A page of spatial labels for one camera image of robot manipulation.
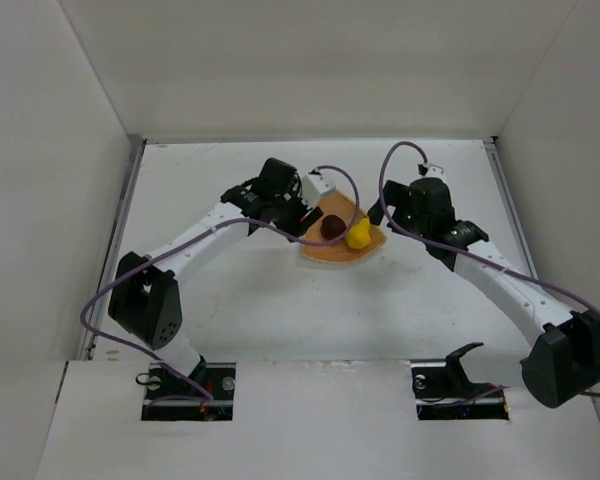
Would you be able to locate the yellow fake pear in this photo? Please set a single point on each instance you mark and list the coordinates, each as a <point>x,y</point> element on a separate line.
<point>359,236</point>

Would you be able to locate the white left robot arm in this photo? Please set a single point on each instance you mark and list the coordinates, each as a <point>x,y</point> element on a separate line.
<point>148,305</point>

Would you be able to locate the left aluminium table rail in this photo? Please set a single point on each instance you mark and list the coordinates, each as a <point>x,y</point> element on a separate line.
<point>87,341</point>

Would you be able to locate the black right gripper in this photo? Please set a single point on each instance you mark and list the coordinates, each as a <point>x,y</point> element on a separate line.
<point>388,198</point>

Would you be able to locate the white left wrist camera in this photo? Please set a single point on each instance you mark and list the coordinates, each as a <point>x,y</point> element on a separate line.
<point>315,186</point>

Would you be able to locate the aluminium table edge rail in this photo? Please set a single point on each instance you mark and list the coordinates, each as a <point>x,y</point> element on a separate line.
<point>522,247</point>

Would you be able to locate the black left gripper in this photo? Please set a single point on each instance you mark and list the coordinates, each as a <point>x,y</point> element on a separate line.
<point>300,218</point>

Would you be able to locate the dark red fake fruit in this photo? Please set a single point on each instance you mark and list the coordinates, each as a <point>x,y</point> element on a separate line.
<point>332,226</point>

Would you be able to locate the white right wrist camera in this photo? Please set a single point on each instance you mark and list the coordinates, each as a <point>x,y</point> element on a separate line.
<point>430,170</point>

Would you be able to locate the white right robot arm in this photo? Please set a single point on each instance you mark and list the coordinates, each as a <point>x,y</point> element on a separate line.
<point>564,360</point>

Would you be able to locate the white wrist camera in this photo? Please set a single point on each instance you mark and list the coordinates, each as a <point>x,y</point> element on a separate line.
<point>315,186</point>
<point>430,170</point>

